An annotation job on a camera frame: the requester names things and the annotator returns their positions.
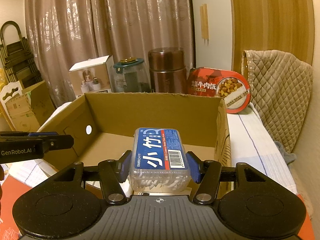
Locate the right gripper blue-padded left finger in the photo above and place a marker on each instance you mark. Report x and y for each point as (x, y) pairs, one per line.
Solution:
(111, 174)

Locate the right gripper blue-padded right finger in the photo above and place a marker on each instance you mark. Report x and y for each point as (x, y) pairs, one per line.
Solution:
(207, 175)

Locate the clear blue-label floss pick box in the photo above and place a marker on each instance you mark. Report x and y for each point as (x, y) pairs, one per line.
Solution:
(158, 163)

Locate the stacked flat cardboard boxes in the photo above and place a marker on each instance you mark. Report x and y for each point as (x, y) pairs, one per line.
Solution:
(29, 111)

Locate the brown cardboard box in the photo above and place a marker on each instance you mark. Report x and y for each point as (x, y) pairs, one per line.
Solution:
(103, 125)

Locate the white carved wooden board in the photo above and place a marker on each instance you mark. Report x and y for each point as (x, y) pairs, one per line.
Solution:
(9, 91)

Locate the grey cloth beside bed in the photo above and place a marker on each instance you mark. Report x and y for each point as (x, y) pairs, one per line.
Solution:
(288, 157)

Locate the black folding hand trolley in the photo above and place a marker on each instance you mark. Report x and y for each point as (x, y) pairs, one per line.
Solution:
(18, 60)

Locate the red beef rice meal box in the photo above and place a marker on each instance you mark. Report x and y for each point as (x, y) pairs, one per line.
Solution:
(228, 85)

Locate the white product box with photo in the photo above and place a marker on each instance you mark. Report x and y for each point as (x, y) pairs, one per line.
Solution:
(91, 76)

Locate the glass jar with teal lid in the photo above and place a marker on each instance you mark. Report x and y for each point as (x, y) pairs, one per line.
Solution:
(129, 76)

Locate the brown thermos container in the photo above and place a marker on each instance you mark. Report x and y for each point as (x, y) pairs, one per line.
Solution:
(168, 73)

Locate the quilted beige chair cover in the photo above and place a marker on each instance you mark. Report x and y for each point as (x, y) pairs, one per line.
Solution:
(281, 87)

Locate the beige curtain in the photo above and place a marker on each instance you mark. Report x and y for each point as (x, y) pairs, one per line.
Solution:
(64, 32)

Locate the wooden door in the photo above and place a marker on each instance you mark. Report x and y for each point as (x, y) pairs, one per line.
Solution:
(286, 25)

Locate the wooden wall hook strip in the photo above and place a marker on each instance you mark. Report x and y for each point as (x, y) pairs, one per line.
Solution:
(204, 23)

